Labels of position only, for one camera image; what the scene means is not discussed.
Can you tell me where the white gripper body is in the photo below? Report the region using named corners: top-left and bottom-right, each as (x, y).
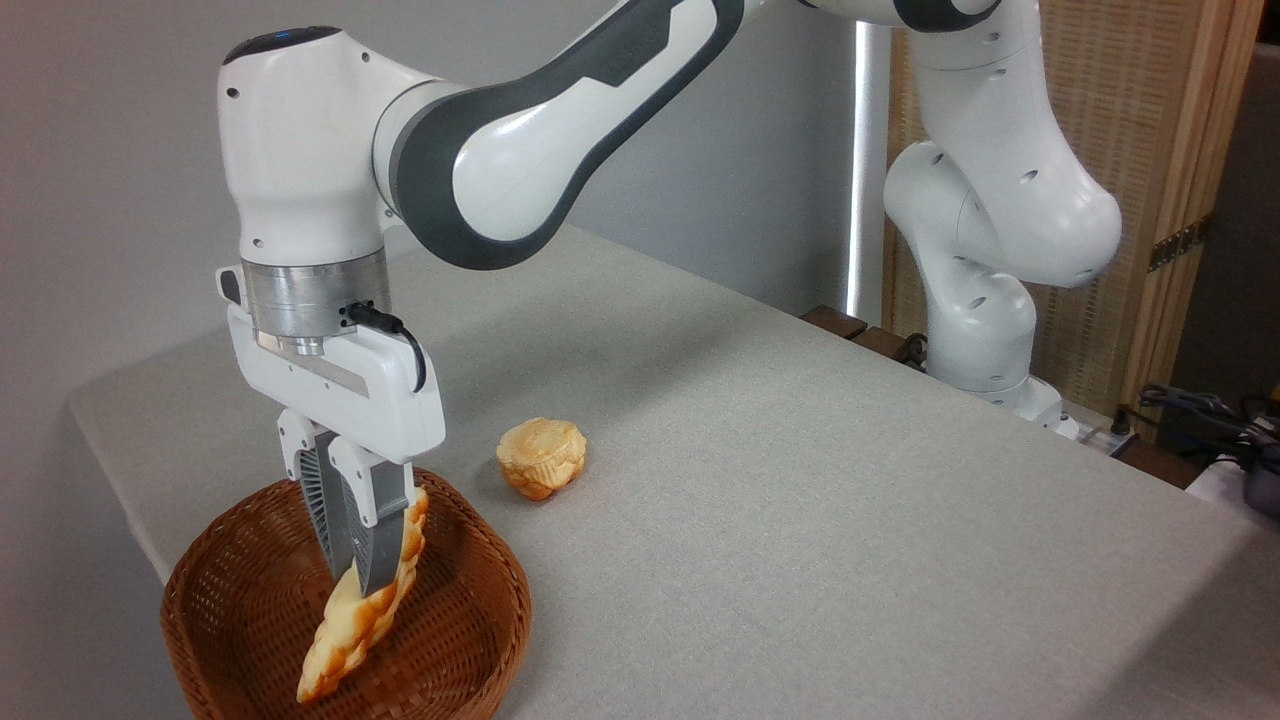
top-left (228, 300), bottom-right (447, 466)

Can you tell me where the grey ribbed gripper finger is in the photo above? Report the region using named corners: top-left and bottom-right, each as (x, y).
top-left (328, 435), bottom-right (419, 597)
top-left (277, 407), bottom-right (357, 582)

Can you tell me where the long braided bread loaf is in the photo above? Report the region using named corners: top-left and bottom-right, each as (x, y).
top-left (296, 485), bottom-right (430, 705)

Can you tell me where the small round bread bun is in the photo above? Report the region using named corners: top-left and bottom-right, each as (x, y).
top-left (497, 418), bottom-right (588, 501)

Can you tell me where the brown wicker basket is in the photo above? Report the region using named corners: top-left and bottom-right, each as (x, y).
top-left (161, 466), bottom-right (533, 720)

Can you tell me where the dark brown wooden block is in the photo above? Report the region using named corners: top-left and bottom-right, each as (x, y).
top-left (850, 325), bottom-right (927, 372)
top-left (800, 305), bottom-right (869, 341)

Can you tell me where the white power strip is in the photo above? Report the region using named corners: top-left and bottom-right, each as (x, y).
top-left (1058, 415), bottom-right (1141, 458)

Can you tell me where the metal screen hinge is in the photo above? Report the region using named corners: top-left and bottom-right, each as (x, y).
top-left (1148, 215), bottom-right (1213, 273)

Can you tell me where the wooden woven folding screen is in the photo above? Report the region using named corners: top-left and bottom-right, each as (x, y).
top-left (885, 0), bottom-right (1266, 441)

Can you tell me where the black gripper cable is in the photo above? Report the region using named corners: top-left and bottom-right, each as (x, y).
top-left (342, 300), bottom-right (429, 394)

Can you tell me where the black cable bundle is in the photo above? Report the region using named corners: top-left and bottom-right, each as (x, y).
top-left (1115, 383), bottom-right (1280, 471)

